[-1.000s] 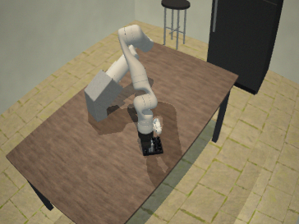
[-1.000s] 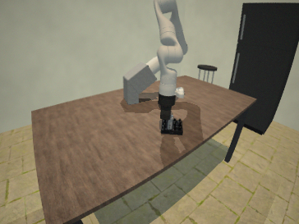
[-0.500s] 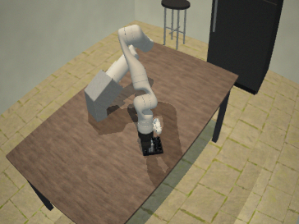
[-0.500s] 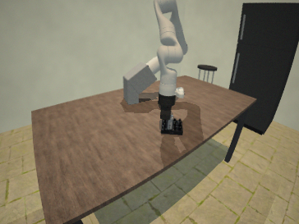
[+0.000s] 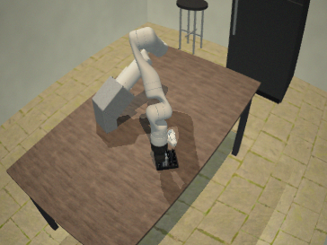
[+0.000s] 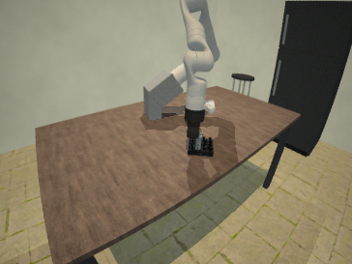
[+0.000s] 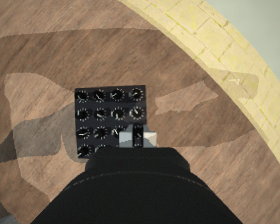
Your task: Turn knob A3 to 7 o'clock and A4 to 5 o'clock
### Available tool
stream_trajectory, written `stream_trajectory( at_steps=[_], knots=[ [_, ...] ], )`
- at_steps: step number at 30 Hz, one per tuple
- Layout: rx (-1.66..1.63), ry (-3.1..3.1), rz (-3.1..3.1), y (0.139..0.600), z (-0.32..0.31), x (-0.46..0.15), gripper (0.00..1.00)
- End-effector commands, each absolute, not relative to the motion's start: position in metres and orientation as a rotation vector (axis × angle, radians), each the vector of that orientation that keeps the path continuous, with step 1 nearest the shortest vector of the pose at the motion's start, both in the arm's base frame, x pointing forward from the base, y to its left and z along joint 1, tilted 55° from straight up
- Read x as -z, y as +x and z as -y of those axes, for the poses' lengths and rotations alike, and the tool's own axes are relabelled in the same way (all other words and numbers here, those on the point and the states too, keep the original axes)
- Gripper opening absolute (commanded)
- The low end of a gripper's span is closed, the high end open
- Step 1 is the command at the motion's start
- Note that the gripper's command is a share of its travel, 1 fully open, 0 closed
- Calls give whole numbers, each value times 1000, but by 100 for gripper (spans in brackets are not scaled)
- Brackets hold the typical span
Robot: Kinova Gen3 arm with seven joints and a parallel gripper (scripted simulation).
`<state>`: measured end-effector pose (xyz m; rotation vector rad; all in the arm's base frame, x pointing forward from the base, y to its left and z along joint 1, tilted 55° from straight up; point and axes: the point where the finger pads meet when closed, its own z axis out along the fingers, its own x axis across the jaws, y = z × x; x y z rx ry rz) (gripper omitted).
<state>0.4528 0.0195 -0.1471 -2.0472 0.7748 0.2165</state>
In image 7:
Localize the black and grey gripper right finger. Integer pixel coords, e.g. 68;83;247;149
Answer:
141;125;157;147

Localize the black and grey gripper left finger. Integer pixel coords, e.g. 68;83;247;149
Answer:
119;125;135;147

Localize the black knob box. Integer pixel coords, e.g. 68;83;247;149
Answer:
74;85;147;159

